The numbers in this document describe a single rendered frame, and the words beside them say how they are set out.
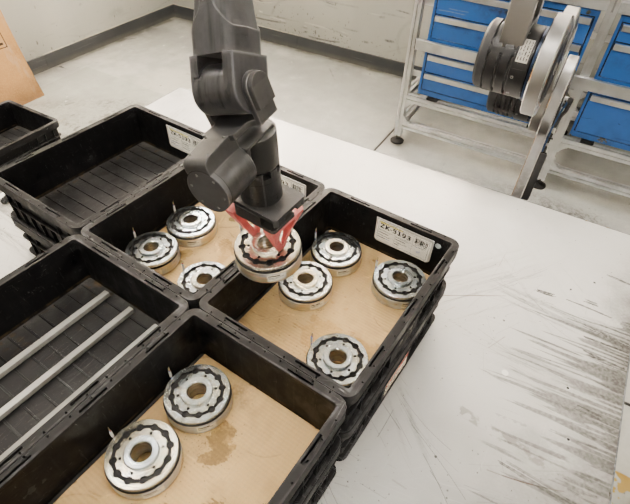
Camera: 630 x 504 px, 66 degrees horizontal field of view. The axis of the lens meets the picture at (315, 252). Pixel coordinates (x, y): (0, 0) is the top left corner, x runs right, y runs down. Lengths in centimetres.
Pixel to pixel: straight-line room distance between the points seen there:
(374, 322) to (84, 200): 73
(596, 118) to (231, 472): 235
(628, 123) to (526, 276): 156
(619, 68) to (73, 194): 224
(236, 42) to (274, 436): 55
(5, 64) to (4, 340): 285
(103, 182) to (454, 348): 90
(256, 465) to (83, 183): 82
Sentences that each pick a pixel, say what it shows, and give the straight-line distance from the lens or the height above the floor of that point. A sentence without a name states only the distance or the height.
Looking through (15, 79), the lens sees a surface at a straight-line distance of 373.
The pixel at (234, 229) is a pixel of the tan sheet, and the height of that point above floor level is 83.
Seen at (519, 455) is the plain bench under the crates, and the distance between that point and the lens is 100.
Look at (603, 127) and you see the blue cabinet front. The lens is 274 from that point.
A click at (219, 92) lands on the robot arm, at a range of 57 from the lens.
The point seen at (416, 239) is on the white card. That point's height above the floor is 90.
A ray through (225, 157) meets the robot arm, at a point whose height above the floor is 124.
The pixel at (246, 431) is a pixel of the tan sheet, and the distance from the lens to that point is 79.
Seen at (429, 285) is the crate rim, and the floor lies 93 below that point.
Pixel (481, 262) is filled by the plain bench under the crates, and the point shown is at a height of 70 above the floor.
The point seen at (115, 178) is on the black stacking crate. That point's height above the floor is 83.
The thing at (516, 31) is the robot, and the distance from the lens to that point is 111.
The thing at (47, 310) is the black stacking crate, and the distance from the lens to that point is 103.
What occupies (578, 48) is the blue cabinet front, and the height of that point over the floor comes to 72.
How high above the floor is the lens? 154
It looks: 44 degrees down
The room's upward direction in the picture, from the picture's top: 2 degrees clockwise
